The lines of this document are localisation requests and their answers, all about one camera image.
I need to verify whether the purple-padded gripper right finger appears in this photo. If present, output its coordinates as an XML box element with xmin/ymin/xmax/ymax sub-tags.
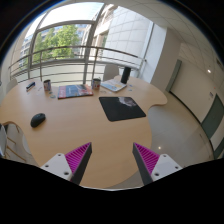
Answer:
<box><xmin>133</xmin><ymin>143</ymin><xmax>182</xmax><ymax>185</ymax></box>

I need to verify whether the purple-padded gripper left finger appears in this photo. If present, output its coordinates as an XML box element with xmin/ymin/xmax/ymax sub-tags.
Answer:
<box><xmin>42</xmin><ymin>143</ymin><xmax>92</xmax><ymax>185</ymax></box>

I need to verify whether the black computer mouse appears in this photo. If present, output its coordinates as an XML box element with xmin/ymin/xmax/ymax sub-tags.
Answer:
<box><xmin>30</xmin><ymin>113</ymin><xmax>46</xmax><ymax>128</ymax></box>

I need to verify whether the black mouse pad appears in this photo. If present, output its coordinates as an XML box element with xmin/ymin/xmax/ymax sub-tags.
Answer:
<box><xmin>99</xmin><ymin>97</ymin><xmax>146</xmax><ymax>122</ymax></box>

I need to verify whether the white chair at left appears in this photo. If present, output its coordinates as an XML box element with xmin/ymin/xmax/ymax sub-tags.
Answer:
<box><xmin>0</xmin><ymin>124</ymin><xmax>7</xmax><ymax>158</ymax></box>

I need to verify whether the red and blue book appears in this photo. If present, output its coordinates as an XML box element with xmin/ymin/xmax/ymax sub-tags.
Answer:
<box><xmin>58</xmin><ymin>84</ymin><xmax>93</xmax><ymax>99</ymax></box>

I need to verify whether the green door right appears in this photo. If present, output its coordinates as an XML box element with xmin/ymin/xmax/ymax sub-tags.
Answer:
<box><xmin>201</xmin><ymin>95</ymin><xmax>224</xmax><ymax>139</ymax></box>

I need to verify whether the patterned mug left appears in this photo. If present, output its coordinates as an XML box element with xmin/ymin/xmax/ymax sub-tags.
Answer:
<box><xmin>43</xmin><ymin>79</ymin><xmax>51</xmax><ymax>91</ymax></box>

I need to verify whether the patterned mug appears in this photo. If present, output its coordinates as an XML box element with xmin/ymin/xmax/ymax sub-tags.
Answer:
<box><xmin>92</xmin><ymin>78</ymin><xmax>101</xmax><ymax>90</ymax></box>
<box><xmin>43</xmin><ymin>79</ymin><xmax>51</xmax><ymax>91</ymax></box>

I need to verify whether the patterned mug centre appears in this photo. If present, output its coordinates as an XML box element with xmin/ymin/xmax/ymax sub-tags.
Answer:
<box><xmin>92</xmin><ymin>78</ymin><xmax>101</xmax><ymax>90</ymax></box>

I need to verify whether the black cylindrical speaker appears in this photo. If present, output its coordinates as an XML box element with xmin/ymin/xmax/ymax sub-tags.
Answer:
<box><xmin>121</xmin><ymin>67</ymin><xmax>131</xmax><ymax>84</ymax></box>

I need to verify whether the metal balcony railing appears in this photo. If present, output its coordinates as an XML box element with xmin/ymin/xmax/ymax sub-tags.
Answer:
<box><xmin>9</xmin><ymin>46</ymin><xmax>145</xmax><ymax>83</ymax></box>

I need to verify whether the grey chair behind table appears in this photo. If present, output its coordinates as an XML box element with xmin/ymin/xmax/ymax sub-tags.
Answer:
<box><xmin>103</xmin><ymin>64</ymin><xmax>119</xmax><ymax>81</ymax></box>

